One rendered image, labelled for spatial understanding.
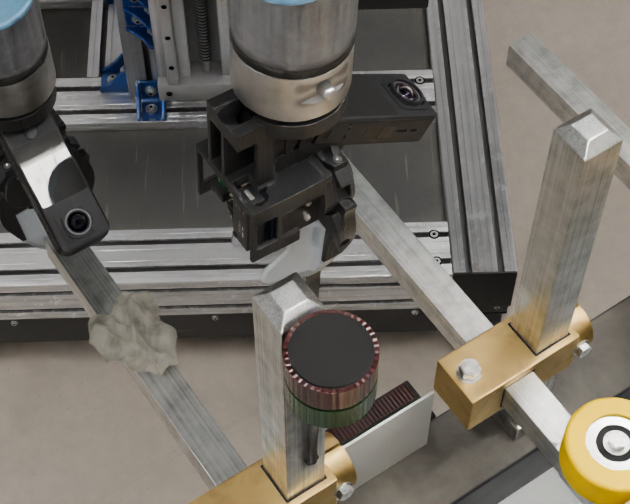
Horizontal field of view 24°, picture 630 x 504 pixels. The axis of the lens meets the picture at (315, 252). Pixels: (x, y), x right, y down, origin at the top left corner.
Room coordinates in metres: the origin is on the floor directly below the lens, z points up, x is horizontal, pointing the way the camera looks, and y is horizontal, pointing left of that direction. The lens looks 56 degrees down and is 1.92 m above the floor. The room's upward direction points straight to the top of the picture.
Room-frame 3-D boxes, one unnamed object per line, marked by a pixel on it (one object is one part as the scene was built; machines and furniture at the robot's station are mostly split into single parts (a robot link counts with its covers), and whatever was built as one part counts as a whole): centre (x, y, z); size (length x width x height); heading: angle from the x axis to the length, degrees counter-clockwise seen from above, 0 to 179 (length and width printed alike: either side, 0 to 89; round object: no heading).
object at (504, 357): (0.62, -0.17, 0.83); 0.14 x 0.06 x 0.05; 124
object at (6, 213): (0.72, 0.25, 0.91); 0.05 x 0.02 x 0.09; 124
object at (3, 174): (0.76, 0.25, 0.97); 0.09 x 0.08 x 0.12; 34
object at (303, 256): (0.57, 0.01, 1.06); 0.06 x 0.03 x 0.09; 124
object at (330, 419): (0.45, -0.01, 1.10); 0.06 x 0.06 x 0.02
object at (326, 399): (0.45, -0.01, 1.12); 0.06 x 0.06 x 0.02
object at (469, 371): (0.59, -0.13, 0.86); 0.02 x 0.02 x 0.01
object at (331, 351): (0.45, -0.01, 1.03); 0.06 x 0.06 x 0.22; 34
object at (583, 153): (0.63, -0.19, 0.89); 0.04 x 0.04 x 0.48; 34
